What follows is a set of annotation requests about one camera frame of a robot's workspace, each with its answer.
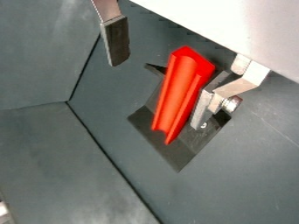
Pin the black curved fixture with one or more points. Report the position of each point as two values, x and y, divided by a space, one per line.
178 152

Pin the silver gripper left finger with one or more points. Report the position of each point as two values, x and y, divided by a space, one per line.
113 30

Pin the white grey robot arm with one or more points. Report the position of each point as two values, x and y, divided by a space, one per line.
259 29

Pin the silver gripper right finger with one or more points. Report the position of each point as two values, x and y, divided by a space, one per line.
220 94

